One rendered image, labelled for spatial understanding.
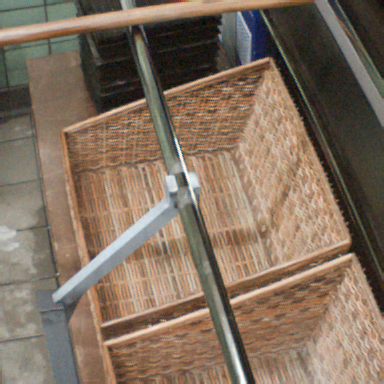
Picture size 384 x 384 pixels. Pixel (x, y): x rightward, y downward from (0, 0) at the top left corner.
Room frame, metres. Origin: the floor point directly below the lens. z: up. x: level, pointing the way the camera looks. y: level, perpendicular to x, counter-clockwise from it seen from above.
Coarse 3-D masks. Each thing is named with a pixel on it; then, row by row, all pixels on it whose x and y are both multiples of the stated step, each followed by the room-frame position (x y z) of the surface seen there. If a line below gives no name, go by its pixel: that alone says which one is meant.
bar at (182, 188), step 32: (128, 0) 1.51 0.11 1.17; (128, 32) 1.42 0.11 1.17; (160, 96) 1.24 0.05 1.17; (160, 128) 1.16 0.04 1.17; (192, 192) 1.03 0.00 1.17; (160, 224) 1.04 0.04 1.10; (192, 224) 0.97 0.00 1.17; (128, 256) 1.03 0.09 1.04; (192, 256) 0.93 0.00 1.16; (64, 288) 1.01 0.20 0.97; (224, 288) 0.86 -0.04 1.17; (64, 320) 0.99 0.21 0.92; (224, 320) 0.80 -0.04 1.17; (64, 352) 0.99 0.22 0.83; (224, 352) 0.75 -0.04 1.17
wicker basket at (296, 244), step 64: (256, 64) 1.73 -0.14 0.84; (64, 128) 1.65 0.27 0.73; (192, 128) 1.71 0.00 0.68; (256, 128) 1.69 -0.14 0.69; (128, 192) 1.60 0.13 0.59; (256, 192) 1.58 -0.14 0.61; (320, 192) 1.37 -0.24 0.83; (256, 256) 1.42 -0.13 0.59; (320, 256) 1.20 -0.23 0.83; (128, 320) 1.13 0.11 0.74
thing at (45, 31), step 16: (208, 0) 1.46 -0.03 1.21; (224, 0) 1.46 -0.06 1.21; (240, 0) 1.46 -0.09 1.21; (256, 0) 1.47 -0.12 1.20; (272, 0) 1.47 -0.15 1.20; (288, 0) 1.48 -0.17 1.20; (304, 0) 1.48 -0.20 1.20; (96, 16) 1.42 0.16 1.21; (112, 16) 1.42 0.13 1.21; (128, 16) 1.42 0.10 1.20; (144, 16) 1.43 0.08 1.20; (160, 16) 1.43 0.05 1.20; (176, 16) 1.43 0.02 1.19; (192, 16) 1.44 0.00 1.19; (0, 32) 1.38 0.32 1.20; (16, 32) 1.39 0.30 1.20; (32, 32) 1.39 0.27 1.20; (48, 32) 1.39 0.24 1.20; (64, 32) 1.39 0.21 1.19; (80, 32) 1.40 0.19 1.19
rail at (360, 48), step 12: (336, 0) 1.13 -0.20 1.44; (336, 12) 1.12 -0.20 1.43; (348, 12) 1.10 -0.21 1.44; (348, 24) 1.08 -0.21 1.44; (360, 24) 1.08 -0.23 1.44; (348, 36) 1.07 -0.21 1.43; (360, 36) 1.05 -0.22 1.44; (360, 48) 1.03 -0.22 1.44; (372, 48) 1.02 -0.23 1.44; (372, 60) 1.00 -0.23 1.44; (372, 72) 0.98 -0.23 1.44
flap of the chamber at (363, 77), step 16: (320, 0) 1.17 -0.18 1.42; (352, 0) 1.17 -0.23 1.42; (368, 0) 1.18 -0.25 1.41; (368, 16) 1.13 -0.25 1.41; (336, 32) 1.10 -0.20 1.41; (368, 32) 1.09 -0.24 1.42; (352, 48) 1.05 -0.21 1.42; (352, 64) 1.03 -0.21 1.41; (368, 80) 0.98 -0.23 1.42; (368, 96) 0.97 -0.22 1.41
